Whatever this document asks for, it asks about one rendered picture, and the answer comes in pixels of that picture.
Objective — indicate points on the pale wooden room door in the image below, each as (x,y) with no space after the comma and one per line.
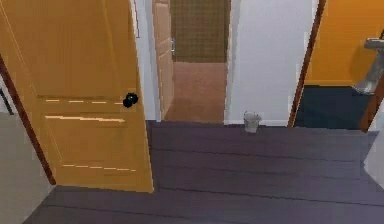
(164,60)

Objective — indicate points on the small grey bucket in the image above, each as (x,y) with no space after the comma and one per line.
(251,122)

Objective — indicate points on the black round door knob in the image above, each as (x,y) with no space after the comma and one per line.
(130,99)

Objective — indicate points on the orange room door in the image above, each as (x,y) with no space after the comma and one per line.
(80,66)

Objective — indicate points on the grey metal stand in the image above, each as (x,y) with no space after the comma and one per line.
(374,66)

